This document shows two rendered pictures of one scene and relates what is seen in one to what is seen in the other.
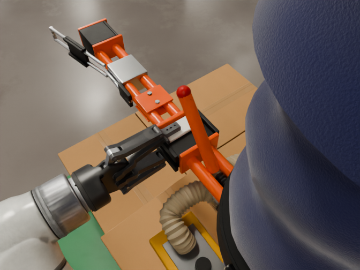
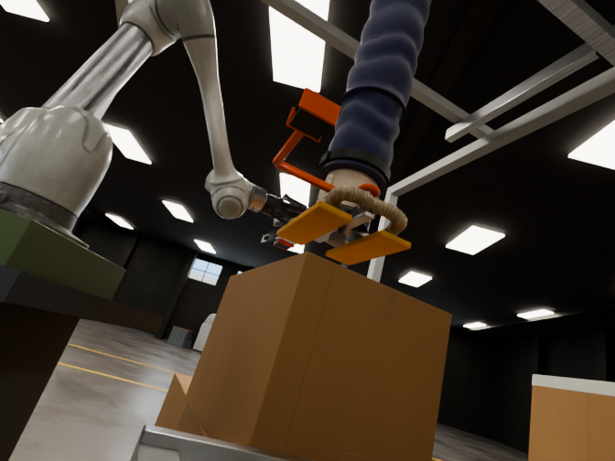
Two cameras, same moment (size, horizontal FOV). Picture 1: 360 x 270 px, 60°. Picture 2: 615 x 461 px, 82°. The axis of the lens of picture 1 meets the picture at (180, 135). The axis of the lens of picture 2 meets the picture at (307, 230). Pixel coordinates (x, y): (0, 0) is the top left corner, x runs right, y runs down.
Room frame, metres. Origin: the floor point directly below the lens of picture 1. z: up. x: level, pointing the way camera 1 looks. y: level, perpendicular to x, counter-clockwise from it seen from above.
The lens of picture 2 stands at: (-0.86, -0.37, 0.74)
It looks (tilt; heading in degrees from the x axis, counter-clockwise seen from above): 20 degrees up; 18
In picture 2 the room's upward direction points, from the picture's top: 17 degrees clockwise
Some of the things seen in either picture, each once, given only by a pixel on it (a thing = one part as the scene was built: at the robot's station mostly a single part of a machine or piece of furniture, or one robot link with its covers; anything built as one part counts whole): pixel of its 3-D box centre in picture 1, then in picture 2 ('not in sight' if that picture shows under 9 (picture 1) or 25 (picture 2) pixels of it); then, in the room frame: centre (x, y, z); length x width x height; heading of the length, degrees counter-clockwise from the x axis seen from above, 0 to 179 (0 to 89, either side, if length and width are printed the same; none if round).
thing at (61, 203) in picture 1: (64, 203); (256, 198); (0.20, 0.19, 1.23); 0.09 x 0.06 x 0.09; 36
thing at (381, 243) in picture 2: not in sight; (363, 245); (0.18, -0.23, 1.13); 0.34 x 0.10 x 0.05; 36
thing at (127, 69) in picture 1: (128, 75); not in sight; (0.50, 0.11, 1.22); 0.07 x 0.07 x 0.04; 36
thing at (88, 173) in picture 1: (105, 179); (275, 207); (0.24, 0.13, 1.23); 0.09 x 0.07 x 0.08; 126
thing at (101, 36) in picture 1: (102, 40); (285, 241); (0.62, 0.19, 1.23); 0.08 x 0.07 x 0.05; 36
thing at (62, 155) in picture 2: not in sight; (62, 157); (-0.34, 0.37, 1.00); 0.18 x 0.16 x 0.22; 75
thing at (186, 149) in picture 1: (186, 139); not in sight; (0.33, -0.01, 1.23); 0.10 x 0.08 x 0.06; 126
